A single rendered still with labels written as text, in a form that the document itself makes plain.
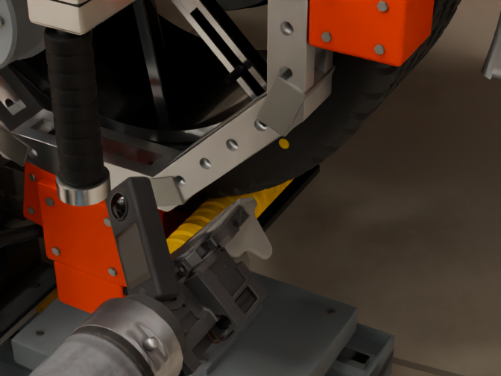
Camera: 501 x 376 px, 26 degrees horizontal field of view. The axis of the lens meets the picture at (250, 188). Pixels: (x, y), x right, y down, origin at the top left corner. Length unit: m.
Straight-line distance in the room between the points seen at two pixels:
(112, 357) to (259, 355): 0.66
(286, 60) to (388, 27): 0.11
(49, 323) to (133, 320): 0.69
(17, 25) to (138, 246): 0.22
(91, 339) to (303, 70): 0.31
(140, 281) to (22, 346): 0.62
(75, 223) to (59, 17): 0.47
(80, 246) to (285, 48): 0.40
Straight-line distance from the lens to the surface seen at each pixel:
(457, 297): 1.99
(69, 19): 0.80
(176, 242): 1.19
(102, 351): 0.87
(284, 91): 1.00
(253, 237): 1.04
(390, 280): 2.01
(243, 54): 1.15
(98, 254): 1.25
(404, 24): 0.93
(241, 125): 1.05
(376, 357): 1.60
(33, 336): 1.57
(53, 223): 1.27
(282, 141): 1.14
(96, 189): 0.88
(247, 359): 1.50
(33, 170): 1.26
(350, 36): 0.95
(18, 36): 0.96
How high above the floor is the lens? 1.25
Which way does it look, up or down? 34 degrees down
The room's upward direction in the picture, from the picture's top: straight up
